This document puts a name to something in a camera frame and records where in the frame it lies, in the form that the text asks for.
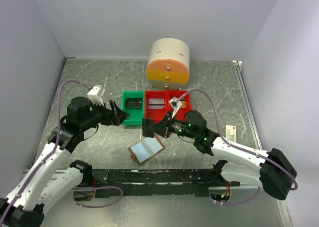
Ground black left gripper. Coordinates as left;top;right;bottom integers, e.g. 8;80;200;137
80;98;129;130

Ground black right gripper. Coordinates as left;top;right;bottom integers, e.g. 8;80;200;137
148;111;197;139

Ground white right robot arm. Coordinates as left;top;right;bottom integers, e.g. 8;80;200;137
142;111;298;200

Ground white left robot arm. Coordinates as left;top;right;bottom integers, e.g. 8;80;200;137
0;97;129;227

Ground black card in bin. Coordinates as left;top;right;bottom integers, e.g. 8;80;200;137
125;98;143;109

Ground silver card in bin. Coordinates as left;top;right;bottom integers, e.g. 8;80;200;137
148;99;165;110

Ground gold card in bin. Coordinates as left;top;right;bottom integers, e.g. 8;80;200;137
180;100;186;109

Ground white small card box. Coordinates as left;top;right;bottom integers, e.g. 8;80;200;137
225;125;237;143

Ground red bin middle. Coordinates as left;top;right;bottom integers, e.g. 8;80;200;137
145;91;169;122

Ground red bin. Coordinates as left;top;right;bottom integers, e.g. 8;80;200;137
145;91;169;122
168;90;192;120

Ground green bin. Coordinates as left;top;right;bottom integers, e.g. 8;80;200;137
122;91;145;126

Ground red bin right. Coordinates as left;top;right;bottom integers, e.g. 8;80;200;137
168;90;192;120

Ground white round drawer cabinet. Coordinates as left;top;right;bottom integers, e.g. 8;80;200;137
146;38;190;90

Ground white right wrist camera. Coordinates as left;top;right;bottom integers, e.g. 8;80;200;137
169;97;182;118

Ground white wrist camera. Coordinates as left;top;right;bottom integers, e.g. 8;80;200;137
169;97;182;118
87;85;105;106

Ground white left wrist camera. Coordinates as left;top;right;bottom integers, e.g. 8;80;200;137
87;85;105;106

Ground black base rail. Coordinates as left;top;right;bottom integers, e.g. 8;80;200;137
77;168;240;198

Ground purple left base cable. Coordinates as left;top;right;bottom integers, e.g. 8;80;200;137
72;186;123;209

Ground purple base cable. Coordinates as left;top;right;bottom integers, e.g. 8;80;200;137
213;187;261;206
72;186;123;209

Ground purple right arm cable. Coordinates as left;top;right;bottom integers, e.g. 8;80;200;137
178;89;299;191

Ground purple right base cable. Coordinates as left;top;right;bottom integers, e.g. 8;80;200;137
213;187;261;206

